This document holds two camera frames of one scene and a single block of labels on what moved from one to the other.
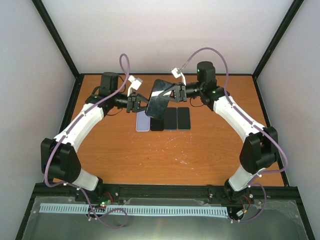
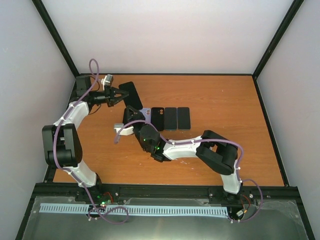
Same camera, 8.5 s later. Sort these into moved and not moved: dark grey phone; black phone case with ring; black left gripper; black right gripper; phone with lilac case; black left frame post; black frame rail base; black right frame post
Moved: black left gripper; black right gripper
Not moved: dark grey phone; phone with lilac case; black frame rail base; black phone case with ring; black left frame post; black right frame post
